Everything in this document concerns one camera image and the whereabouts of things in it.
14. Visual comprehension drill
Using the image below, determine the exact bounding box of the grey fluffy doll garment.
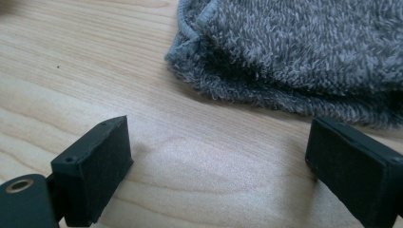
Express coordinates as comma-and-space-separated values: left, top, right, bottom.
164, 0, 403, 131

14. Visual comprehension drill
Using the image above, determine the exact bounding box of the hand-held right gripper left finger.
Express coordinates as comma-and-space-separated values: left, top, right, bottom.
47, 115, 134, 228

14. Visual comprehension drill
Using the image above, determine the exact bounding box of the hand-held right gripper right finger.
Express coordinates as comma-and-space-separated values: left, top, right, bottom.
304, 117, 403, 228

